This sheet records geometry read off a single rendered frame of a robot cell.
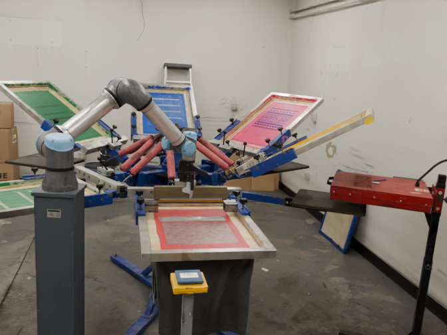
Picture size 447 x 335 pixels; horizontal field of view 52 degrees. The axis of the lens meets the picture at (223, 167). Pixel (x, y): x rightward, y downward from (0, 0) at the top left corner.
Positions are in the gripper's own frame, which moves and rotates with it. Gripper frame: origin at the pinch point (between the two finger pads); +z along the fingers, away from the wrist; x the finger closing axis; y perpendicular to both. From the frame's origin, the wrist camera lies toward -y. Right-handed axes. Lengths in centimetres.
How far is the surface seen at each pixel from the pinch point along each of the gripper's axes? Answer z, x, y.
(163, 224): 9.7, 20.9, 16.7
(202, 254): 7, 65, 4
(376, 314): 106, -40, -152
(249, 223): 6.4, 30.1, -26.1
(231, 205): 3.5, 7.6, -21.4
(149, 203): 3.7, 2.6, 22.9
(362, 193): -2, 5, -102
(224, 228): 9.8, 27.0, -13.8
